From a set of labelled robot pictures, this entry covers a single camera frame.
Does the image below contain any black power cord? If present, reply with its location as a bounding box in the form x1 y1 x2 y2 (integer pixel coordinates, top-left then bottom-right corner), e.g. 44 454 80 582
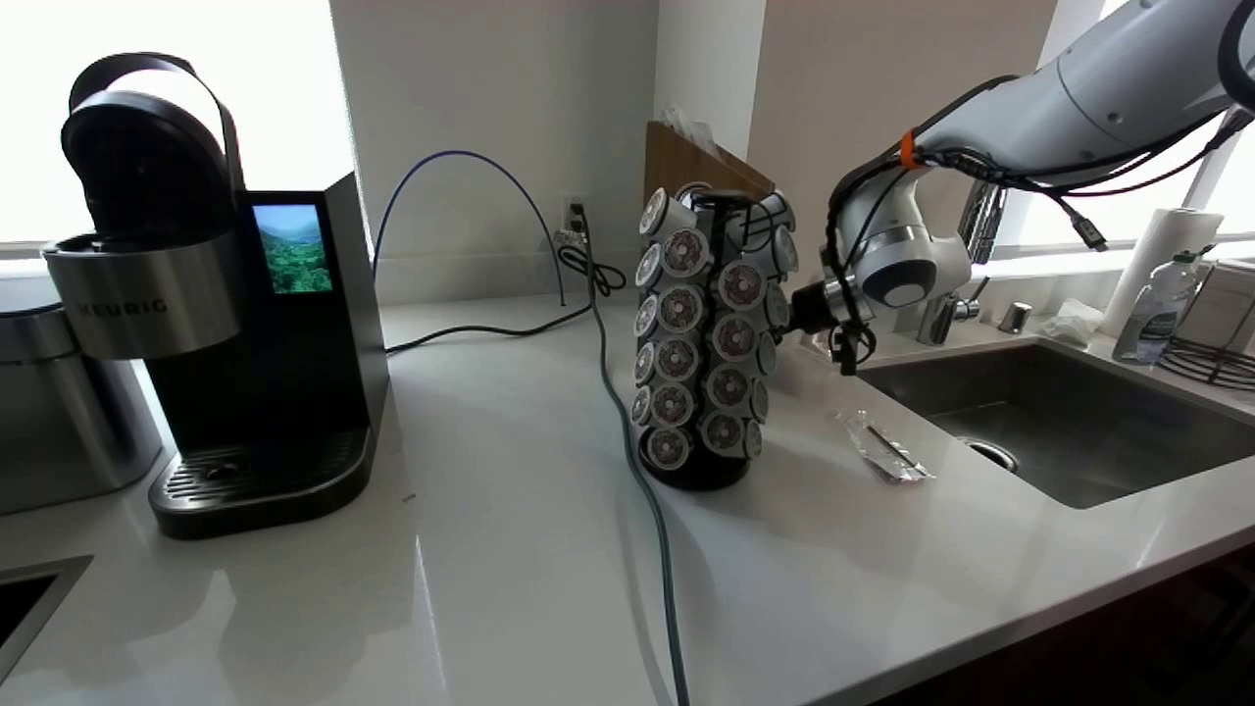
381 226 635 356

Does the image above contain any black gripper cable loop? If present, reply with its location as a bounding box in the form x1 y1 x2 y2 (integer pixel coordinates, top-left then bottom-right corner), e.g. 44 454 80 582
831 323 880 379

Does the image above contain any black coffee pod carousel stand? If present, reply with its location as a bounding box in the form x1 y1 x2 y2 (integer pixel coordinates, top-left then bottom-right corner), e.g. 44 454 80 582
627 182 803 496

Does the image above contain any clear dish soap bottle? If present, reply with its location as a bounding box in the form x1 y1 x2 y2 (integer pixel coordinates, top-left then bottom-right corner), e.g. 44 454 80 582
1111 251 1199 369

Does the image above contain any black Keurig coffee machine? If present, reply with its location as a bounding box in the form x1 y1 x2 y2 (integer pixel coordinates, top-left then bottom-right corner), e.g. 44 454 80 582
39 52 391 541

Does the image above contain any stainless steel canister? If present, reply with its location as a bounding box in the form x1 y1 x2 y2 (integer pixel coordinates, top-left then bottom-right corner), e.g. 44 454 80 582
0 279 169 519

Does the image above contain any stainless steel sink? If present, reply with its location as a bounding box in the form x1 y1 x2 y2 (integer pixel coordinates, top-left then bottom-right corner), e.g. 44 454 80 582
853 339 1255 513

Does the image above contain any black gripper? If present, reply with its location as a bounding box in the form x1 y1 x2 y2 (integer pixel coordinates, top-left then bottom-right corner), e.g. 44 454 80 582
782 273 874 378

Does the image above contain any wire dish rack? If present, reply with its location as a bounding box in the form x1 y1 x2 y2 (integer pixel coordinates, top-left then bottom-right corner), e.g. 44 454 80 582
1152 259 1255 394

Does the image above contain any grey blue cable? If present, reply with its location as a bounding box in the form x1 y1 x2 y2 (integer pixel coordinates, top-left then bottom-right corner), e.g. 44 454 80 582
371 144 695 706

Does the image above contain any chrome faucet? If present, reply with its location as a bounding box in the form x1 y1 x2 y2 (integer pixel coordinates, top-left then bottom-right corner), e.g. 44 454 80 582
917 171 1016 351

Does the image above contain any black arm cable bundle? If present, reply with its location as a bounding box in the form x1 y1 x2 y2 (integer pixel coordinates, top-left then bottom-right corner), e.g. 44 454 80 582
824 102 1255 254

